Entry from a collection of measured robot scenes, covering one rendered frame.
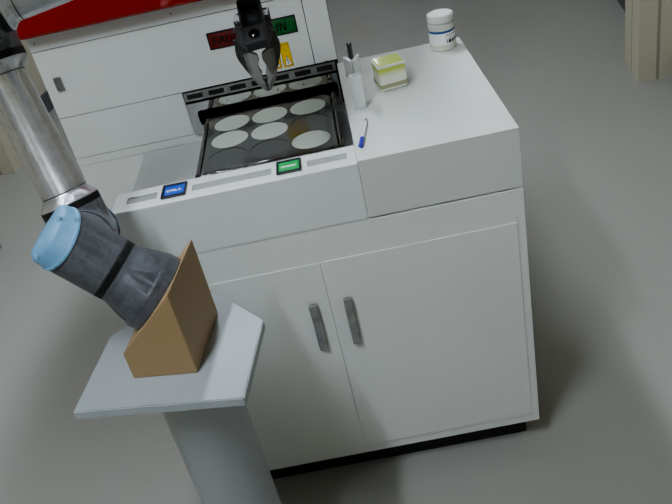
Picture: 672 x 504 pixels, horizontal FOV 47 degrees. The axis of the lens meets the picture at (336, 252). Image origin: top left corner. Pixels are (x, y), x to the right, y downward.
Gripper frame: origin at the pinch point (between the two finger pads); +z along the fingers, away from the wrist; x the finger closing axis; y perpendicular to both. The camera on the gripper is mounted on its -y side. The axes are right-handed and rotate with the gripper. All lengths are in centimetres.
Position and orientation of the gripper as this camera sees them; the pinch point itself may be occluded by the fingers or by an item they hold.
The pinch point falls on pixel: (267, 85)
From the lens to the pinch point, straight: 163.0
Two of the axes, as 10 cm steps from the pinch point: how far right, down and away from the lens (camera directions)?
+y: -0.7, -5.4, 8.4
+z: 1.9, 8.2, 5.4
